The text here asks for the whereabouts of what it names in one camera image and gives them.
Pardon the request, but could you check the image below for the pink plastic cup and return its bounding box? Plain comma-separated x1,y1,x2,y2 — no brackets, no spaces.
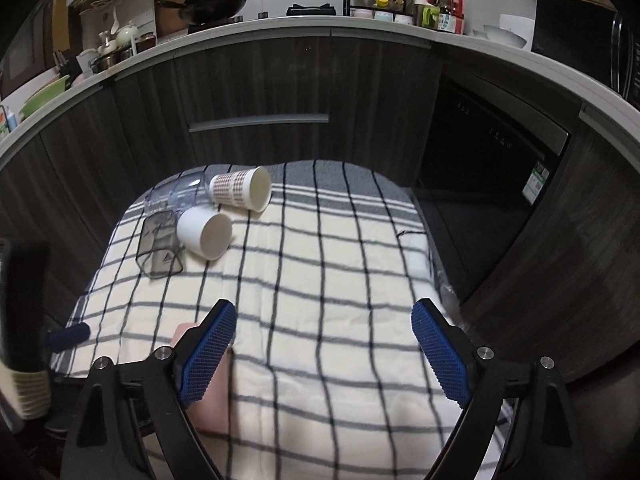
186,348,231,434

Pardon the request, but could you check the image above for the smoky square transparent cup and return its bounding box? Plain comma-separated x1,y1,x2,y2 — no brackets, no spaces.
136,211,183,280

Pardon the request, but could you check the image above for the plain white cup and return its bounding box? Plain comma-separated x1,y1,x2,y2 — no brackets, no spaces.
177,206,232,260

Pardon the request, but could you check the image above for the clear plastic cup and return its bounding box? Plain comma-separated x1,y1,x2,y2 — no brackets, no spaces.
143,168,212,216

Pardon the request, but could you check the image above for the patterned paper cup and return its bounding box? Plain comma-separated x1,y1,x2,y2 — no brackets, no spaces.
208,167,272,212

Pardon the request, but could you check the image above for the checkered white tablecloth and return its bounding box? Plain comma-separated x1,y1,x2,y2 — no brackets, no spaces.
52,160,460,479

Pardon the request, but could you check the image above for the green basin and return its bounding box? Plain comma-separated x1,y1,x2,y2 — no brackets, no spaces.
20,75,68,118

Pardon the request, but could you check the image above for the white teapot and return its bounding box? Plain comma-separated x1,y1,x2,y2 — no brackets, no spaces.
115,23,140,48

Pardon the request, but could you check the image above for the wooden cutting board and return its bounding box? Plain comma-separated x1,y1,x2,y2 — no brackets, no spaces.
153,0,196,39

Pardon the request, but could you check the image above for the black wok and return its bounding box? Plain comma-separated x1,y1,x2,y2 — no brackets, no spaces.
156,0,247,25

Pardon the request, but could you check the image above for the black microwave oven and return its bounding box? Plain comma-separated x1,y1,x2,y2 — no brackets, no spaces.
532,0,639,107

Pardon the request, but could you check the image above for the white bowl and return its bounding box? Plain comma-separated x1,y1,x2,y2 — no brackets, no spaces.
484,25,526,49

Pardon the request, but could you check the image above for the green lidded container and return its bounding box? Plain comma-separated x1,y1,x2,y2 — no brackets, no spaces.
414,3,439,30

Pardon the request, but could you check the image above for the red label sauce bottle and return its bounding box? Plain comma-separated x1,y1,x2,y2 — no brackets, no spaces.
437,0,464,35

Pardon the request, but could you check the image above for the metal drawer handle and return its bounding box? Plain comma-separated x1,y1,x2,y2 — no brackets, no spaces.
189,113,330,133

